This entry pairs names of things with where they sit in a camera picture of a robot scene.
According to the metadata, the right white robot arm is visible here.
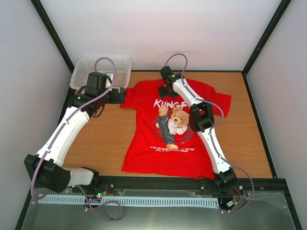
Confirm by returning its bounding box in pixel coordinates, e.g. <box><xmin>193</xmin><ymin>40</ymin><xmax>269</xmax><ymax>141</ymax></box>
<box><xmin>159</xmin><ymin>65</ymin><xmax>237</xmax><ymax>193</ymax></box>

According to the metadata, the white plastic basket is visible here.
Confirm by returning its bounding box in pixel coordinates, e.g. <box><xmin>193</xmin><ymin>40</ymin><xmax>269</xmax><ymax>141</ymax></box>
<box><xmin>70</xmin><ymin>57</ymin><xmax>132</xmax><ymax>90</ymax></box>

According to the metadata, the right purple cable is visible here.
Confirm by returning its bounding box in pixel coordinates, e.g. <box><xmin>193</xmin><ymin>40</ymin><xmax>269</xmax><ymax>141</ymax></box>
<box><xmin>164</xmin><ymin>53</ymin><xmax>255</xmax><ymax>214</ymax></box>

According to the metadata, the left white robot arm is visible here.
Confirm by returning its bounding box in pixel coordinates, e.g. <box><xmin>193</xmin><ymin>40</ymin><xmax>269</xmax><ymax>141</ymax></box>
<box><xmin>24</xmin><ymin>71</ymin><xmax>126</xmax><ymax>193</ymax></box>

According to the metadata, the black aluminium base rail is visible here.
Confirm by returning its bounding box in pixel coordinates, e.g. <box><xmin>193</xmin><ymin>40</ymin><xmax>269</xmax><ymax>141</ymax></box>
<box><xmin>33</xmin><ymin>174</ymin><xmax>288</xmax><ymax>195</ymax></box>

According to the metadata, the light blue cable duct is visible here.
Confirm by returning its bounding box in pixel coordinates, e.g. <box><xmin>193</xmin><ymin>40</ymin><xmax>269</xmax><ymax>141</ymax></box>
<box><xmin>38</xmin><ymin>195</ymin><xmax>219</xmax><ymax>209</ymax></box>

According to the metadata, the red kungfu bear t-shirt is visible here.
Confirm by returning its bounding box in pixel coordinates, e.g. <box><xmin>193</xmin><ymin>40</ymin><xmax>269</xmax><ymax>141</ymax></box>
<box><xmin>121</xmin><ymin>80</ymin><xmax>231</xmax><ymax>179</ymax></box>

